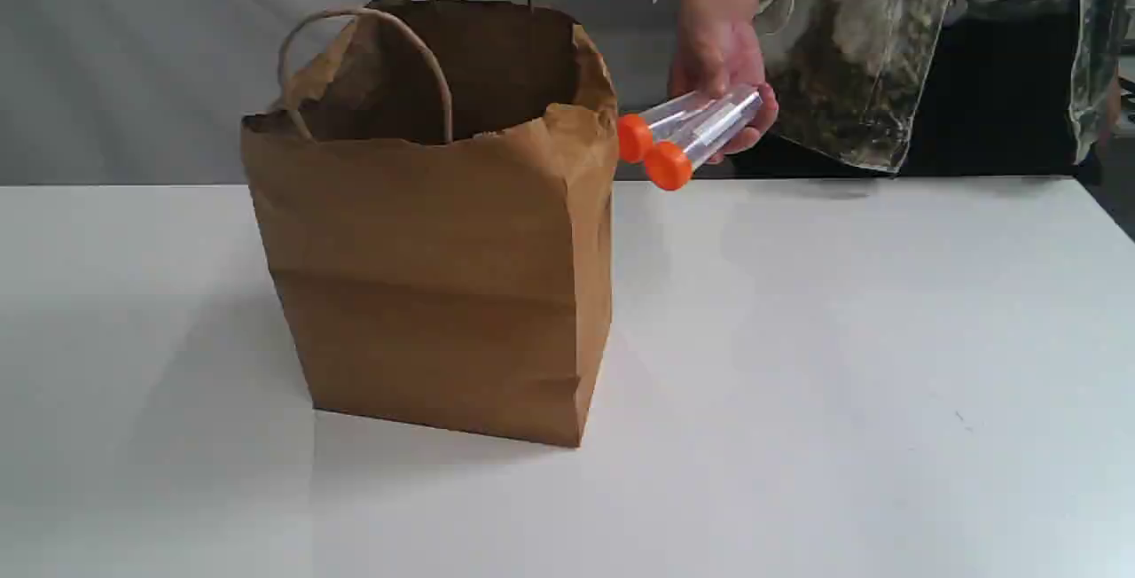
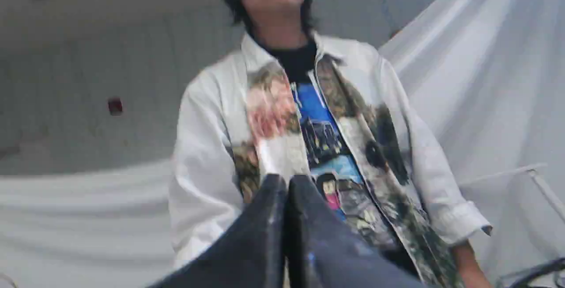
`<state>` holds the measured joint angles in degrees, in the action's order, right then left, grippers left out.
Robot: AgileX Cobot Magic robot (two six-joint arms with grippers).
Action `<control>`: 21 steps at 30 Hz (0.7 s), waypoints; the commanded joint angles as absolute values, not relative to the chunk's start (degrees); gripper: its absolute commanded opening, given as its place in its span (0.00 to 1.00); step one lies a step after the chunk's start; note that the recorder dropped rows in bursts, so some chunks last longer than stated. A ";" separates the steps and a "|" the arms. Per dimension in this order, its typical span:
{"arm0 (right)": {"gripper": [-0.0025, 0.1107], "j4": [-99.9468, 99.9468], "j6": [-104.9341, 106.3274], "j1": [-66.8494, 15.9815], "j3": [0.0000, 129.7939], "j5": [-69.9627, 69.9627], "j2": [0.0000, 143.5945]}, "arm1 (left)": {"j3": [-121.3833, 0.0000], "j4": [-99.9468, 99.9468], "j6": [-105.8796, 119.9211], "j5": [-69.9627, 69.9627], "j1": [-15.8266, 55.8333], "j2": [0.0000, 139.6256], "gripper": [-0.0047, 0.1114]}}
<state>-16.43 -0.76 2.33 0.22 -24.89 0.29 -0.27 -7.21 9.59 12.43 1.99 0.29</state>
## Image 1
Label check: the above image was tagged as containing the camouflage jacket person torso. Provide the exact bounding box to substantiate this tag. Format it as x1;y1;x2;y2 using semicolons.
654;0;1135;176

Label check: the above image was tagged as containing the brown paper bag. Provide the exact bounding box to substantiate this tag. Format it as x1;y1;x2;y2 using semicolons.
239;0;619;449

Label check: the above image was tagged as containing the clear tube orange cap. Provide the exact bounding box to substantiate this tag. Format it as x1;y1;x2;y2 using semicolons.
644;84;763;191
616;90;714;164

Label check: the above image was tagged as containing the person's right hand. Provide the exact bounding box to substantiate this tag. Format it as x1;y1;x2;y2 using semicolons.
669;0;779;164

